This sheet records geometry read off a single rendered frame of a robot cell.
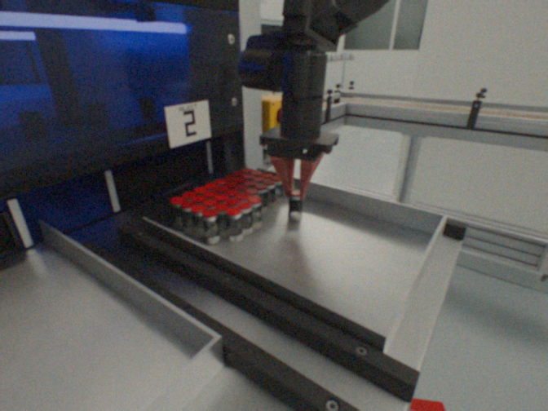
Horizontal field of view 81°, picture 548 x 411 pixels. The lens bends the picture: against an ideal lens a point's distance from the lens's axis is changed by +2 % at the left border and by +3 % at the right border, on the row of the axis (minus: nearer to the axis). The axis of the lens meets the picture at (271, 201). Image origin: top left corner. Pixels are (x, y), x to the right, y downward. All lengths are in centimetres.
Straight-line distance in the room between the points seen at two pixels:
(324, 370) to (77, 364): 21
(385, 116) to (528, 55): 74
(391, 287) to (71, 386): 32
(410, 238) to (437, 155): 145
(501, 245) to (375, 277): 104
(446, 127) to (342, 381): 106
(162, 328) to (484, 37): 175
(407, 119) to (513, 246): 58
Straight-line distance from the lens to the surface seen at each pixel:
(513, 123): 125
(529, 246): 141
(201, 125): 55
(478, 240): 141
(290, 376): 28
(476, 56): 185
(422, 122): 128
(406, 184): 138
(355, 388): 31
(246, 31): 63
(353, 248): 45
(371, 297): 38
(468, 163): 192
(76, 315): 40
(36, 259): 52
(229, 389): 30
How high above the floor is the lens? 113
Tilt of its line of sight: 26 degrees down
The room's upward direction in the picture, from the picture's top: straight up
